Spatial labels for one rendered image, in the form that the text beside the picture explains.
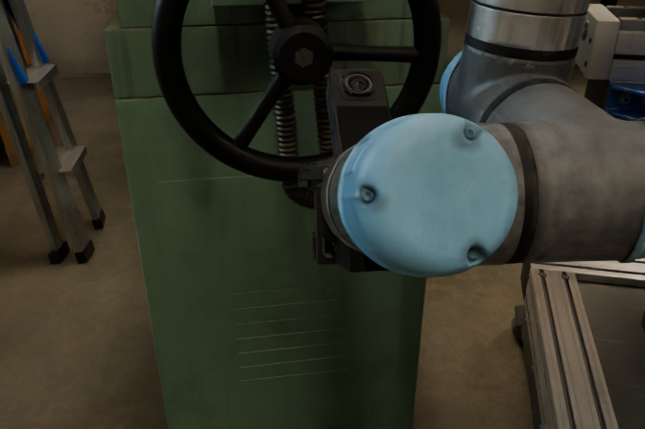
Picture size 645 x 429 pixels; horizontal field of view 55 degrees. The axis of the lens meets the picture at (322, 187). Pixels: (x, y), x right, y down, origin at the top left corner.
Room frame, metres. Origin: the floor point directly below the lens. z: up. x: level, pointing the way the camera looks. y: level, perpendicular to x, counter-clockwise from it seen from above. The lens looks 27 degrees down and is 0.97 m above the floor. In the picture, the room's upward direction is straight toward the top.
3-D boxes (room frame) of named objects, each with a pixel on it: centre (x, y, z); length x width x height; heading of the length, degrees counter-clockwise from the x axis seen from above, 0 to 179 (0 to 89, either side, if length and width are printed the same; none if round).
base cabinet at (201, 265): (1.07, 0.09, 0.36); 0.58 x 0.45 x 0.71; 9
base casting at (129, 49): (1.07, 0.09, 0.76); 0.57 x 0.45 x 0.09; 9
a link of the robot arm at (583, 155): (0.31, -0.14, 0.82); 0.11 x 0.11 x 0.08; 6
